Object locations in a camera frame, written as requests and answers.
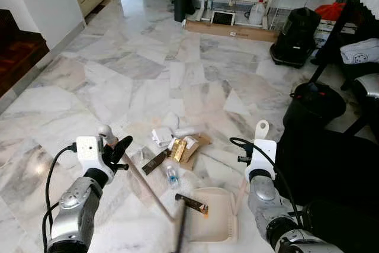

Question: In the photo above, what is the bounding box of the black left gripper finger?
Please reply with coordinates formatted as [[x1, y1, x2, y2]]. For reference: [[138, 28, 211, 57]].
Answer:
[[113, 136, 134, 164]]

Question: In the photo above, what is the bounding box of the wooden handled broom white knob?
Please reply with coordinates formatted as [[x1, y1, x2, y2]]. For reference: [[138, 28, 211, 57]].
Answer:
[[98, 125, 191, 253]]

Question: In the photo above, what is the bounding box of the black floor appliance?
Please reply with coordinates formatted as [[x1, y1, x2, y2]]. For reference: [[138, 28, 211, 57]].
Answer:
[[270, 7, 323, 69]]

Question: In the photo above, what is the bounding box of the dark brown wrapper strip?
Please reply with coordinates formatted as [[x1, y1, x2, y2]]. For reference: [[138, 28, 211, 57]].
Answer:
[[142, 149, 173, 176]]

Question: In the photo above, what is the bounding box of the white crumpled paper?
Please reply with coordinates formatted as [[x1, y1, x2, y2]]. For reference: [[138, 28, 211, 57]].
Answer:
[[151, 127, 174, 148]]

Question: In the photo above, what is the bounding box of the gold box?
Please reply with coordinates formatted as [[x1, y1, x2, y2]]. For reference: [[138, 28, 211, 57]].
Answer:
[[171, 139, 189, 162]]

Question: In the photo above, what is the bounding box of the small clear plastic bottle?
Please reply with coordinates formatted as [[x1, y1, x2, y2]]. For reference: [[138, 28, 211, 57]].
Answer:
[[165, 165, 181, 190]]

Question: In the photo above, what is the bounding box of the small white carton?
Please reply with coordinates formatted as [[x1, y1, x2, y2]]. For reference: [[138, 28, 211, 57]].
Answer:
[[182, 136, 200, 150]]

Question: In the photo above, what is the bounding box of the white paper roll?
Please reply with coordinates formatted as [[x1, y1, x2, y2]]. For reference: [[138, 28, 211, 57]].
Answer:
[[173, 124, 203, 139]]

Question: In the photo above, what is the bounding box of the dark brown wrapper orange end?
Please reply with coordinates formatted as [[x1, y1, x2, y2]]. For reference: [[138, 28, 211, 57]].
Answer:
[[175, 193, 210, 216]]

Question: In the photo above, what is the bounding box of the black round lidded bin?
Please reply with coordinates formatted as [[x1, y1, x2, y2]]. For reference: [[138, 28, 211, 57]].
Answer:
[[282, 81, 348, 128]]

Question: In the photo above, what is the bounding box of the large black fabric seat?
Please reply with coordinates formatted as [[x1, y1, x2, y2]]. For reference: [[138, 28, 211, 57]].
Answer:
[[274, 124, 379, 253]]

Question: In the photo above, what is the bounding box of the silver metal pot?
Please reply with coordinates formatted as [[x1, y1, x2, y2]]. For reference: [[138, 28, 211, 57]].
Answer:
[[354, 73, 379, 101]]

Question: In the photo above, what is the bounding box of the long flat cardboard box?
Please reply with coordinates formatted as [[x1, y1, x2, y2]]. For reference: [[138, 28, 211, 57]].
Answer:
[[184, 20, 280, 43]]

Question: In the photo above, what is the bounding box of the dark wooden step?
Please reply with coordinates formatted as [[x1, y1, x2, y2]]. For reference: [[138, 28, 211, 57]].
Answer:
[[0, 9, 50, 98]]

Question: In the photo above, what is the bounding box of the white framed tablet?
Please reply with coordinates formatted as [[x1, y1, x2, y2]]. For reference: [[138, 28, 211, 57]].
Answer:
[[211, 10, 236, 27]]

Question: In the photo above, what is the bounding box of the white plastic jug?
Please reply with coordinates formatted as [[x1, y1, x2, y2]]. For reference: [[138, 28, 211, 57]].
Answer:
[[247, 0, 266, 27]]

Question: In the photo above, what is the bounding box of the white printed bag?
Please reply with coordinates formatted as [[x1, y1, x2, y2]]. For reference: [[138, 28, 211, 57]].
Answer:
[[340, 38, 379, 65]]

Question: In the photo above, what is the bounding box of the red bag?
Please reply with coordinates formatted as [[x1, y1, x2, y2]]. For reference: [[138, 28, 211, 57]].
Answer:
[[314, 2, 348, 21]]

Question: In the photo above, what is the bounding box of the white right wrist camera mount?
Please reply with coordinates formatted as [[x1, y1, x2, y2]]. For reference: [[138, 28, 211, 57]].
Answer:
[[245, 139, 278, 178]]

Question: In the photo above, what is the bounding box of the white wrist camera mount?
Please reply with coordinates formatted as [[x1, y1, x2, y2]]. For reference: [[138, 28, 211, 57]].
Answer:
[[76, 136, 107, 175], [245, 139, 278, 178]]

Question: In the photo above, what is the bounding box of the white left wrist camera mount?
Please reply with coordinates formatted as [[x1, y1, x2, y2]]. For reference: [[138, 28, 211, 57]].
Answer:
[[76, 136, 107, 175]]

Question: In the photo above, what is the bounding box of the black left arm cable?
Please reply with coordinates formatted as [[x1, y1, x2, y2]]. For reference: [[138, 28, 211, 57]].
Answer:
[[41, 142, 79, 252]]

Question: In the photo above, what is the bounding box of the black table frame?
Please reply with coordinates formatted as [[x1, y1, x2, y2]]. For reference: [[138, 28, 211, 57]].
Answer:
[[308, 0, 379, 138]]

